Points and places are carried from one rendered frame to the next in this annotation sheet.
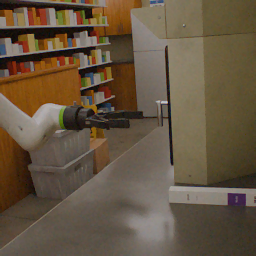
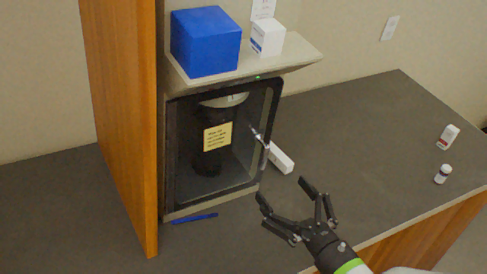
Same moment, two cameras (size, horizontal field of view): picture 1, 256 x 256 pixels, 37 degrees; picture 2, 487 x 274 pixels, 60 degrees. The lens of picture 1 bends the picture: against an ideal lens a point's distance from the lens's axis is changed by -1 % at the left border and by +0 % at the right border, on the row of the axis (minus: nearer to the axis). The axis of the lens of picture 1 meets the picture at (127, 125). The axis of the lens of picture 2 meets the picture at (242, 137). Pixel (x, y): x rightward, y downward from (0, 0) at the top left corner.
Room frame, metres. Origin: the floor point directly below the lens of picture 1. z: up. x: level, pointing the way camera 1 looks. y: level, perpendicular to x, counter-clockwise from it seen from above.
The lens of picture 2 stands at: (2.01, 0.25, 1.96)
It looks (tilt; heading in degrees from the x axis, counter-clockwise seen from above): 42 degrees down; 211
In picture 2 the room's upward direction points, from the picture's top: 10 degrees clockwise
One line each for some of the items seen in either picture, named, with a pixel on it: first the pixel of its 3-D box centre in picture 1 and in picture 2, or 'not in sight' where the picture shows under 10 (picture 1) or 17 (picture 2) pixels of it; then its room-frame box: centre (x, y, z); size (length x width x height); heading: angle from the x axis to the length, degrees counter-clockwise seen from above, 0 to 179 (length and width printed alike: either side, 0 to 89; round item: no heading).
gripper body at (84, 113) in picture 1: (93, 118); (316, 235); (1.37, 0.12, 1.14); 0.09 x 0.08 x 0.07; 67
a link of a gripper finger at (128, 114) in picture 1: (134, 115); (263, 204); (1.38, -0.03, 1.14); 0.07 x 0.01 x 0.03; 67
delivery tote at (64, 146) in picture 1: (60, 140); not in sight; (3.53, 0.65, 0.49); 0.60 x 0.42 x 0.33; 156
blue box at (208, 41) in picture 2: not in sight; (205, 41); (1.45, -0.20, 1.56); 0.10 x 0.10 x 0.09; 66
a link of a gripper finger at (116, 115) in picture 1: (112, 116); (288, 224); (1.39, 0.05, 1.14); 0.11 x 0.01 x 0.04; 108
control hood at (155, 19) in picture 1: (164, 23); (244, 74); (1.36, -0.15, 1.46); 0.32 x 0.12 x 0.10; 156
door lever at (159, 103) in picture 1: (164, 113); (261, 152); (1.25, -0.13, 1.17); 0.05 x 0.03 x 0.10; 66
